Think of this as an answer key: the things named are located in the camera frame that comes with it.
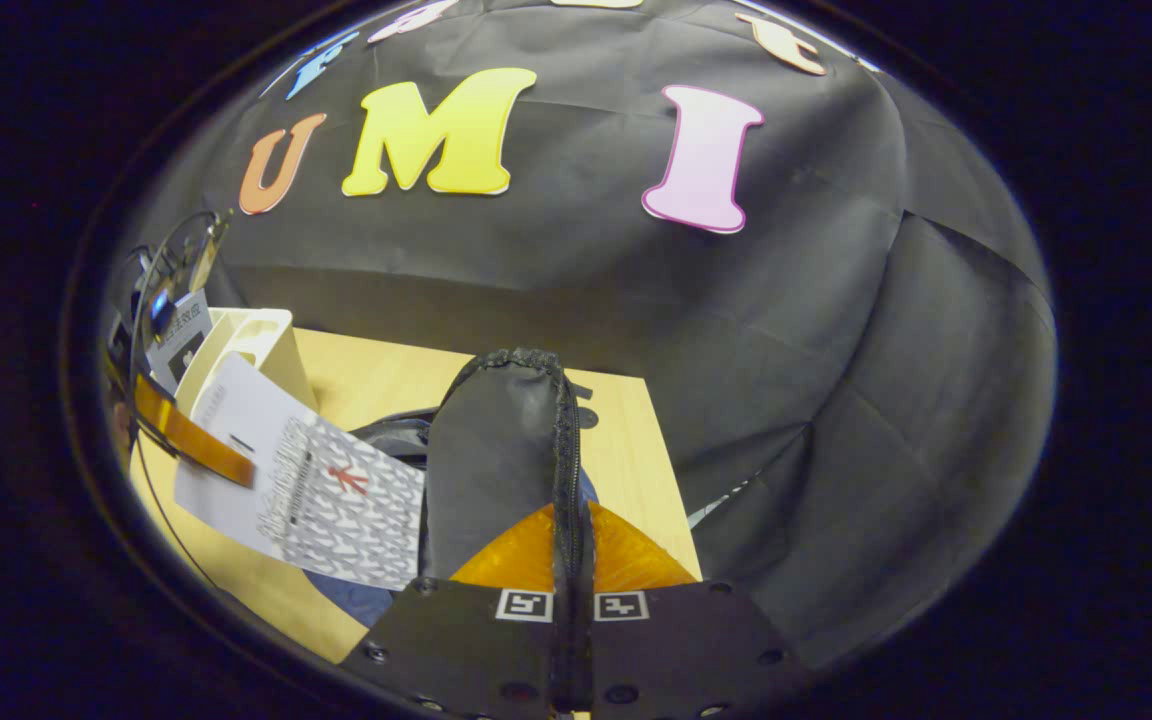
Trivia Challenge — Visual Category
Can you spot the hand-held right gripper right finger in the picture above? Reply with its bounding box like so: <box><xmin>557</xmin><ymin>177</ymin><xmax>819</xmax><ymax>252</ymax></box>
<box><xmin>590</xmin><ymin>500</ymin><xmax>817</xmax><ymax>720</ymax></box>

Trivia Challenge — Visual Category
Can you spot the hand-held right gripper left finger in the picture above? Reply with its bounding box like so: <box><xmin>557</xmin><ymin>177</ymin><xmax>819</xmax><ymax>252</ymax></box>
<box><xmin>341</xmin><ymin>503</ymin><xmax>563</xmax><ymax>720</ymax></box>

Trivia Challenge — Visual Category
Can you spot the white plastic bookshelf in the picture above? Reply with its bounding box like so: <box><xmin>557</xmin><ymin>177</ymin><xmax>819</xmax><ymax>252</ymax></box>
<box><xmin>174</xmin><ymin>308</ymin><xmax>319</xmax><ymax>421</ymax></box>

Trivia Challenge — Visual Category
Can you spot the white patterned cover book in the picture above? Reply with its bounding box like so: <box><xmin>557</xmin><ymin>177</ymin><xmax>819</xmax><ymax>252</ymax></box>
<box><xmin>174</xmin><ymin>352</ymin><xmax>427</xmax><ymax>591</ymax></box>

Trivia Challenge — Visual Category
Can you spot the blue schoolbag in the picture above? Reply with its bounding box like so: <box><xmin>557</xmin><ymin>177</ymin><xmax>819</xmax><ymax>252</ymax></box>
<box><xmin>306</xmin><ymin>348</ymin><xmax>602</xmax><ymax>631</ymax></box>

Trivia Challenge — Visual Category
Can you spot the black backdrop cloth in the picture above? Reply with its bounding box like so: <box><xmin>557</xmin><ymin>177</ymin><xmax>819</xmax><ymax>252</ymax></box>
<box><xmin>101</xmin><ymin>0</ymin><xmax>1057</xmax><ymax>671</ymax></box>

